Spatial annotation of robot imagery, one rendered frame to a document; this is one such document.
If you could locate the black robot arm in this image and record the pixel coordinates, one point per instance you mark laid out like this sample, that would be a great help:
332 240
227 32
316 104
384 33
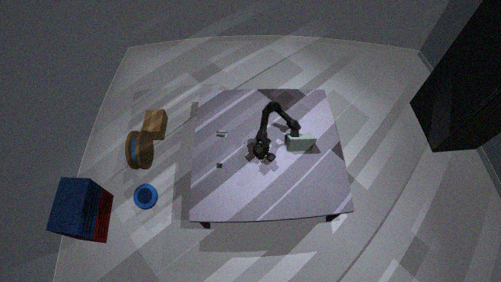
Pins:
262 135

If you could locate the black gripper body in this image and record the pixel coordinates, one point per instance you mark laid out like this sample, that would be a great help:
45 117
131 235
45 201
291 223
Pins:
270 156

